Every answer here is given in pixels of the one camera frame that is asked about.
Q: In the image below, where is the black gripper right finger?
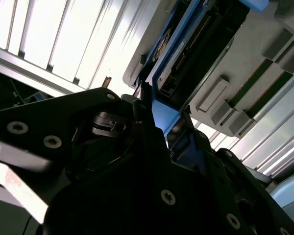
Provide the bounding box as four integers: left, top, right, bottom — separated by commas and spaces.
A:
183, 105, 294, 235

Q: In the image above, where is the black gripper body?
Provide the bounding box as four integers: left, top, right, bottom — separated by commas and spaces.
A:
43, 107, 226, 235

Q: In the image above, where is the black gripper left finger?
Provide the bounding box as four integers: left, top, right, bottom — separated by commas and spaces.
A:
0, 82, 187, 211

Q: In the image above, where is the hard disk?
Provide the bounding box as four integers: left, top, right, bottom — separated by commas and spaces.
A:
133, 0, 271, 172

